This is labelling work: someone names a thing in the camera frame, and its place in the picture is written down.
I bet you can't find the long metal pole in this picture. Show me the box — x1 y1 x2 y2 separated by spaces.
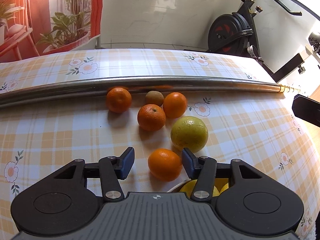
1 75 300 108

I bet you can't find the orange mandarin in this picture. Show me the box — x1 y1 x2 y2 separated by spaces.
148 148 182 182
163 92 188 119
106 87 132 113
137 104 166 132

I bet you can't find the printed backdrop curtain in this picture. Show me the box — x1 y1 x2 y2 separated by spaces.
1 0 103 63

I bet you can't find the orange mandarin top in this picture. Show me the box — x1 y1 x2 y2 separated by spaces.
106 87 132 113

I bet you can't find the yellow lemon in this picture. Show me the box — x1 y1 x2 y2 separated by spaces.
179 179 221 197

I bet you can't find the black exercise bike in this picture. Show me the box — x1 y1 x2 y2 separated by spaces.
184 0 320 83

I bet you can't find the wooden board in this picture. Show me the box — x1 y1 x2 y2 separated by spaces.
309 86 320 102

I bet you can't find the brown longan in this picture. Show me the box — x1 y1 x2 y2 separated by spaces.
145 90 164 107

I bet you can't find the cream round plate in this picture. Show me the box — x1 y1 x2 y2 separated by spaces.
167 179 190 193

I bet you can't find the yellow green apple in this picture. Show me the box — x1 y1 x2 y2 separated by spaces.
213 178 229 196

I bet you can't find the green yellow citrus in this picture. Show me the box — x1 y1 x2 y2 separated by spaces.
170 116 208 153

